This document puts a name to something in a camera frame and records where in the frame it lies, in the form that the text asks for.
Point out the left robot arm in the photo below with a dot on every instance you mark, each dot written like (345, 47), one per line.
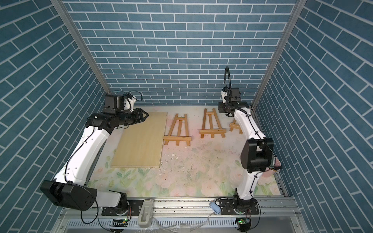
(68, 187)

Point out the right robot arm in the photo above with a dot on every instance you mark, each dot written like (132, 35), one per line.
(257, 156)

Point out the blue white connector plug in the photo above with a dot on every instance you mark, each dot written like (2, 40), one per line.
(216, 208)

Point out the pink cup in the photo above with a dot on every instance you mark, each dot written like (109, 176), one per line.
(273, 169)

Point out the wooden easel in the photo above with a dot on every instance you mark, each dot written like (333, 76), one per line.
(178, 132)
(235, 126)
(211, 125)

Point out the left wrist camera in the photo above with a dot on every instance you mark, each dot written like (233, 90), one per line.
(129, 101)

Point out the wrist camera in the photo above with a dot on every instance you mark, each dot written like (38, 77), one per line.
(224, 96)
(129, 101)

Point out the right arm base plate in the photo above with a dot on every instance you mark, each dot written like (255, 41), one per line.
(227, 206)

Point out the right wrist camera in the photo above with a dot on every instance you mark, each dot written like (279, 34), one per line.
(224, 96)

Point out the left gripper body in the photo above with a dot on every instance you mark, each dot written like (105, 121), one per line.
(132, 117)

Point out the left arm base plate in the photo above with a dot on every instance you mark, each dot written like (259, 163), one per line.
(133, 208)

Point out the grey rail handle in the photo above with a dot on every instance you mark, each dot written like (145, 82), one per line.
(146, 213)

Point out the wooden canvas board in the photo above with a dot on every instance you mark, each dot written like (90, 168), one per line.
(140, 145)

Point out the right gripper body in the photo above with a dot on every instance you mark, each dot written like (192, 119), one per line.
(222, 108)

